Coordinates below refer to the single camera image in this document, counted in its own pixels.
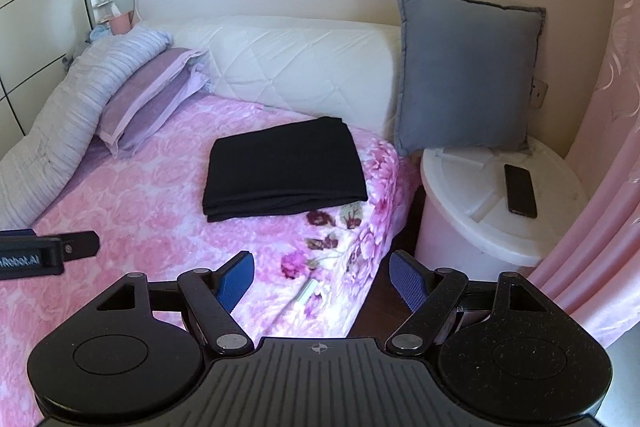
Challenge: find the light blue cloth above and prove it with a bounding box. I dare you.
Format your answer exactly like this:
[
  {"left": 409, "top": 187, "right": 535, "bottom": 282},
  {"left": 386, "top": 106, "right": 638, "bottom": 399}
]
[{"left": 62, "top": 27, "right": 113, "bottom": 70}]

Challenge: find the white striped comforter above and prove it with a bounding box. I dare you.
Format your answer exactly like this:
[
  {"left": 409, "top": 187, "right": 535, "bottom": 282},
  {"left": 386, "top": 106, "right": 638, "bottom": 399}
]
[{"left": 0, "top": 27, "right": 173, "bottom": 230}]

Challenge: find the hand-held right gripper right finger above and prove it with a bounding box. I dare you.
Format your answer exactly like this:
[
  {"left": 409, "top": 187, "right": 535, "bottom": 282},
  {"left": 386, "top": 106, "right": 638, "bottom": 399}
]
[{"left": 387, "top": 251, "right": 543, "bottom": 354}]

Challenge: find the grey pillow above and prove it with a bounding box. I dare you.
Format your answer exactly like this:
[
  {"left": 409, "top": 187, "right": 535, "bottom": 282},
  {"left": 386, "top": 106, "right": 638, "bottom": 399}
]
[{"left": 392, "top": 0, "right": 547, "bottom": 156}]

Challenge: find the pink curtain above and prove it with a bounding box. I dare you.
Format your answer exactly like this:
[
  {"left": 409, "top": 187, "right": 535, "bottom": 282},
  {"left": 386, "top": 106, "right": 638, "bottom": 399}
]
[{"left": 527, "top": 0, "right": 640, "bottom": 348}]

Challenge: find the purple pillow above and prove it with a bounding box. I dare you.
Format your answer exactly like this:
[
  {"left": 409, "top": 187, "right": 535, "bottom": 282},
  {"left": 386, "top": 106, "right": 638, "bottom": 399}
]
[{"left": 95, "top": 48, "right": 213, "bottom": 159}]

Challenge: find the white wardrobe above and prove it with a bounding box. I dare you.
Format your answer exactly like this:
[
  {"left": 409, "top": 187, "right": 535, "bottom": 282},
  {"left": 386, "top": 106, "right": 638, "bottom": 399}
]
[{"left": 0, "top": 0, "right": 96, "bottom": 158}]

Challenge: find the wall socket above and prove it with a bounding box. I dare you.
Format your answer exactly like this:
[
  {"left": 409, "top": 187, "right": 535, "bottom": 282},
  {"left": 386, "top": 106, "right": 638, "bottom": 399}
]
[{"left": 530, "top": 78, "right": 549, "bottom": 110}]

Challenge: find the white round bin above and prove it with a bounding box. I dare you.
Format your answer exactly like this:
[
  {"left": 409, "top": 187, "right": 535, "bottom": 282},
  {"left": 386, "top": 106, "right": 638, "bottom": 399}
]
[{"left": 414, "top": 136, "right": 590, "bottom": 269}]

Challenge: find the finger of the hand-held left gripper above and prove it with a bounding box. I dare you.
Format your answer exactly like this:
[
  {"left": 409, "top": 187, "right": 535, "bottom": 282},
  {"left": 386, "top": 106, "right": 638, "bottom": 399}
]
[{"left": 57, "top": 231, "right": 101, "bottom": 261}]

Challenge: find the black garment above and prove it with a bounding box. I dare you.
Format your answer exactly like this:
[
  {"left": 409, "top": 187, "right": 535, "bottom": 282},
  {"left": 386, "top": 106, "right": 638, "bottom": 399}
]
[{"left": 202, "top": 117, "right": 370, "bottom": 223}]

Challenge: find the small white holder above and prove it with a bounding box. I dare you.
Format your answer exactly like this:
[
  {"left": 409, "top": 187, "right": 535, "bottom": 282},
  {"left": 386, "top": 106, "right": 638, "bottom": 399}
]
[{"left": 90, "top": 0, "right": 118, "bottom": 20}]

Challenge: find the black smartphone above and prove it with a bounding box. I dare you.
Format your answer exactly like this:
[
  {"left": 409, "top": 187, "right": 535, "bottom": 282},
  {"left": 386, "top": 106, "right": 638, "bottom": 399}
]
[{"left": 503, "top": 163, "right": 538, "bottom": 219}]

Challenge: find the white quilted headboard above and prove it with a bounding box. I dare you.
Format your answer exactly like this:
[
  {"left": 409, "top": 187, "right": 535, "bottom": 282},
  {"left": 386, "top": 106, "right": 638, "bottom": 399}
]
[{"left": 137, "top": 14, "right": 403, "bottom": 142}]

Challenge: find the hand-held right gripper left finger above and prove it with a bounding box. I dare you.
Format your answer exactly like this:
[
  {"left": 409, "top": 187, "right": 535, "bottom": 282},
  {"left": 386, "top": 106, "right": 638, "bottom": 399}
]
[{"left": 95, "top": 251, "right": 256, "bottom": 355}]

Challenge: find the pink floral blanket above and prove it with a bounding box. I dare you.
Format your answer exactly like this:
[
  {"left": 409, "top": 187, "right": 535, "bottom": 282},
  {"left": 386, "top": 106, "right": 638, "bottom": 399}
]
[{"left": 0, "top": 94, "right": 416, "bottom": 340}]

